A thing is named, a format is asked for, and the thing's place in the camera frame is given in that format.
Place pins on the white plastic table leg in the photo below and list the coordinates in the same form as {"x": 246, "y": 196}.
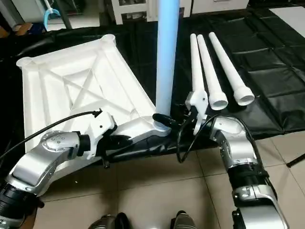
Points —
{"x": 209, "y": 76}
{"x": 231, "y": 71}
{"x": 197, "y": 71}
{"x": 167, "y": 57}

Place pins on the white plastic table top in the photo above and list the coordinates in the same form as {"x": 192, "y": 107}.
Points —
{"x": 71, "y": 86}

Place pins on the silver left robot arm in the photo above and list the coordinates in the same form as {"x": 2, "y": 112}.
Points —
{"x": 43, "y": 162}

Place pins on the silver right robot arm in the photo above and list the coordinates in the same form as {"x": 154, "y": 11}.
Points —
{"x": 238, "y": 148}

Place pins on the black left robot foot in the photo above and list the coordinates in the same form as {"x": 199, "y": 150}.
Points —
{"x": 107, "y": 222}

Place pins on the black robot foot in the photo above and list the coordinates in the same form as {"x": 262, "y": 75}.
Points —
{"x": 183, "y": 221}
{"x": 107, "y": 222}

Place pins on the black right robot foot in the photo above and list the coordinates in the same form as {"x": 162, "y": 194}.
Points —
{"x": 183, "y": 221}

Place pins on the black work mat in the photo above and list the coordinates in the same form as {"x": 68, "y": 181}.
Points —
{"x": 271, "y": 52}

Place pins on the white drawer cabinet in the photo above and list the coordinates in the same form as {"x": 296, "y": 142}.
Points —
{"x": 219, "y": 5}
{"x": 138, "y": 8}

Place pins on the light blue hanger hook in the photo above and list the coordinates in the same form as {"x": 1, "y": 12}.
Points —
{"x": 51, "y": 15}

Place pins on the small blue box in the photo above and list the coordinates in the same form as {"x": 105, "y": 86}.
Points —
{"x": 24, "y": 28}

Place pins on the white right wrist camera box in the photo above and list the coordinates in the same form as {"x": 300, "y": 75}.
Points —
{"x": 196, "y": 109}

